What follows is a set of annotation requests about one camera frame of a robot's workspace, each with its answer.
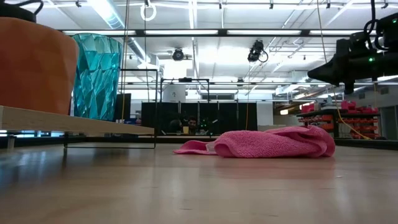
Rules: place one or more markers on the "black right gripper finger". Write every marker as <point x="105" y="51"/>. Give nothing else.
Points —
<point x="325" y="70"/>
<point x="349" y="86"/>

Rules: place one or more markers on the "orange plastic mug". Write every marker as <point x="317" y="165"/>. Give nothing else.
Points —
<point x="34" y="65"/>

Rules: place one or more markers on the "teal faceted plastic cup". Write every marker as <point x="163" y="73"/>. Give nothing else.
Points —
<point x="98" y="77"/>

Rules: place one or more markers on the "rack with red bins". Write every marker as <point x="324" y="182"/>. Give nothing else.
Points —
<point x="357" y="119"/>

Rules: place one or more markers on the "pink terry cloth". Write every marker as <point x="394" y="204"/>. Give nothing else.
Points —
<point x="270" y="143"/>

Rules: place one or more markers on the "black partition panels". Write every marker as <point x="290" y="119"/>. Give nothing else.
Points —
<point x="227" y="116"/>

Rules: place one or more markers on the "person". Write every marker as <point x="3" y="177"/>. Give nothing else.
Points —
<point x="176" y="126"/>
<point x="192" y="124"/>

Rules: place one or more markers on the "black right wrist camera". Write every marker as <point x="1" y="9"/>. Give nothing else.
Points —
<point x="354" y="43"/>

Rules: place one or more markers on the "wooden shelf with black frame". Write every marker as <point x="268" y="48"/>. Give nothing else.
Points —
<point x="62" y="123"/>

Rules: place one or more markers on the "black metal background frame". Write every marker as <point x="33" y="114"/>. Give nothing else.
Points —
<point x="186" y="80"/>

